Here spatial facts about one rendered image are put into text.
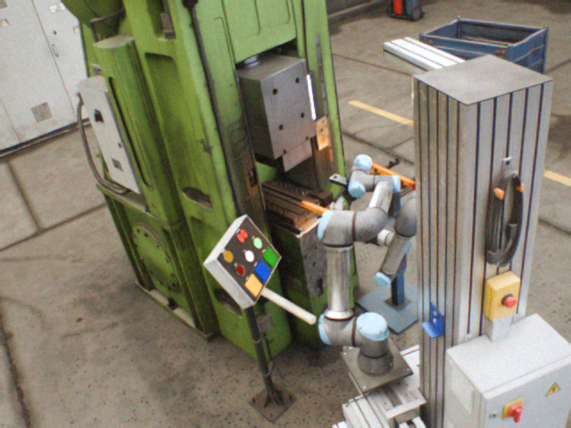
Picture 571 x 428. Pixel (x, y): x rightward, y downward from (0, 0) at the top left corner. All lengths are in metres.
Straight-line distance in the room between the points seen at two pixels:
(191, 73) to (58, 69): 5.38
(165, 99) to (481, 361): 1.88
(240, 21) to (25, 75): 5.32
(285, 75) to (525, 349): 1.54
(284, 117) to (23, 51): 5.36
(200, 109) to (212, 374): 1.74
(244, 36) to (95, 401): 2.37
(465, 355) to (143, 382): 2.32
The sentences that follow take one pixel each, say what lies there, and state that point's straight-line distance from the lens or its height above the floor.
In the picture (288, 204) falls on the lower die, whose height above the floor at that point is 0.99.
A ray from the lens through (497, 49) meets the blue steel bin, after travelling 6.09.
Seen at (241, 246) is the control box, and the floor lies 1.14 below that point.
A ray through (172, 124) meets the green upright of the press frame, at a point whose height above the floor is 1.54.
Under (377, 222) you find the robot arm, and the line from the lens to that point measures 2.01.
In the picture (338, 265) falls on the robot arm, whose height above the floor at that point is 1.25.
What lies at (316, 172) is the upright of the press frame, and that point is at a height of 1.05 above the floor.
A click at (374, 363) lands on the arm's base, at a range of 2.18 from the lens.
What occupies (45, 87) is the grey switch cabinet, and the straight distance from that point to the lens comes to 7.66.
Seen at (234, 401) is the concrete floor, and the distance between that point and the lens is 3.30.
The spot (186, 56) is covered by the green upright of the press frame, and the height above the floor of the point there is 1.94.
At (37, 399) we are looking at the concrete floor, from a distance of 3.87.
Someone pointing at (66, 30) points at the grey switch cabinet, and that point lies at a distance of 7.61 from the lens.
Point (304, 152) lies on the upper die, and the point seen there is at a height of 1.31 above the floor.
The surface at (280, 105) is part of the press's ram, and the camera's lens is 2.55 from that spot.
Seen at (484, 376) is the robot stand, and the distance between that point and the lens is 1.71.
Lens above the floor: 2.55
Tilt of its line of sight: 33 degrees down
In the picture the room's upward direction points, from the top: 11 degrees counter-clockwise
